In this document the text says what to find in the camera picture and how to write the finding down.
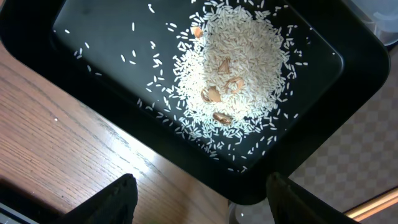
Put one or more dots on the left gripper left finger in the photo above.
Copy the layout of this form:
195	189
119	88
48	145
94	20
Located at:
114	204

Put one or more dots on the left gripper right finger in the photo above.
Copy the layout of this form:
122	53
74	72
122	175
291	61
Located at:
292	204

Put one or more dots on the pile of white rice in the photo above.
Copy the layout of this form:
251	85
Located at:
217	74

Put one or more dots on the dark brown serving tray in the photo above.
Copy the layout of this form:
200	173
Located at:
358	161

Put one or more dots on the left wooden chopstick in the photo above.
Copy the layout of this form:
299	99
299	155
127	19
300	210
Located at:
373	205

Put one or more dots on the black plastic tray bin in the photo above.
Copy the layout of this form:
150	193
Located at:
344	64

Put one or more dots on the clear plastic bin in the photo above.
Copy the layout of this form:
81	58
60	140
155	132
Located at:
379	16

